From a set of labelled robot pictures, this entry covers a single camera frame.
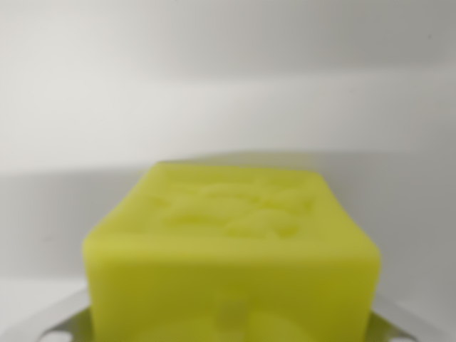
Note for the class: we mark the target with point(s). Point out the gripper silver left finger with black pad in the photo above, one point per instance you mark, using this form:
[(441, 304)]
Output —
[(73, 322)]

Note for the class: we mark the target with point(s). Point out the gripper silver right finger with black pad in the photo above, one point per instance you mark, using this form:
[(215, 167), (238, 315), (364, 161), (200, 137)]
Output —
[(386, 326)]

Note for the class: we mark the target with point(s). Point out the yellow cube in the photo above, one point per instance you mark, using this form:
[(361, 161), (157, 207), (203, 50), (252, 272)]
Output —
[(231, 270)]

